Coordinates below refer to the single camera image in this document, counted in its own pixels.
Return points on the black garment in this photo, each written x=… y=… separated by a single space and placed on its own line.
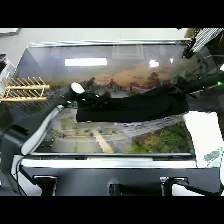
x=140 y=106

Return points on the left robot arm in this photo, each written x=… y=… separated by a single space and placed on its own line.
x=40 y=131

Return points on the silver frame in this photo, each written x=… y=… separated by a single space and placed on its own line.
x=100 y=163

